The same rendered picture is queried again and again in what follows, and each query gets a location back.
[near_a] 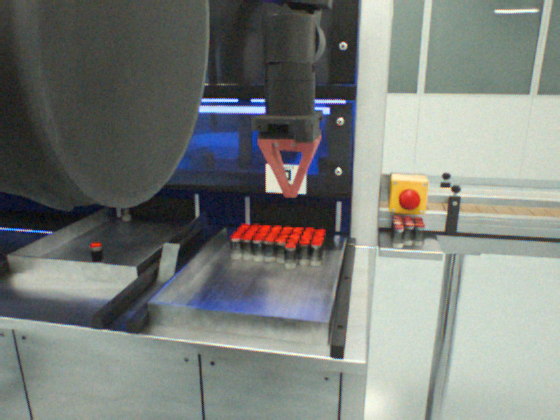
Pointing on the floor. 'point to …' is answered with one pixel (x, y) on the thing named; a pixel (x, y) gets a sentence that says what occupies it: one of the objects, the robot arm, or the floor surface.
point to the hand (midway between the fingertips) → (290, 190)
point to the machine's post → (367, 165)
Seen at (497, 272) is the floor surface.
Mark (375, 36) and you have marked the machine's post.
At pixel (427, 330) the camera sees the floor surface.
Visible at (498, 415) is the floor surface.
